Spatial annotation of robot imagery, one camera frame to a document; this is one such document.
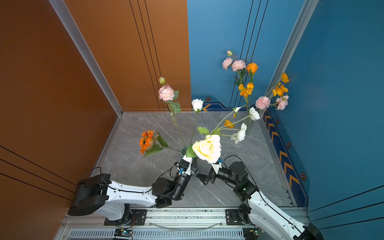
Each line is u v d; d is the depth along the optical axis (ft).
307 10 2.29
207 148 1.25
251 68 2.90
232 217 2.38
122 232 2.32
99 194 1.58
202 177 2.09
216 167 2.07
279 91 2.66
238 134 1.85
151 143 1.83
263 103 2.65
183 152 2.43
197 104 2.14
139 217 2.42
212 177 2.04
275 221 1.52
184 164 1.61
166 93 2.08
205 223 2.38
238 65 2.59
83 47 2.72
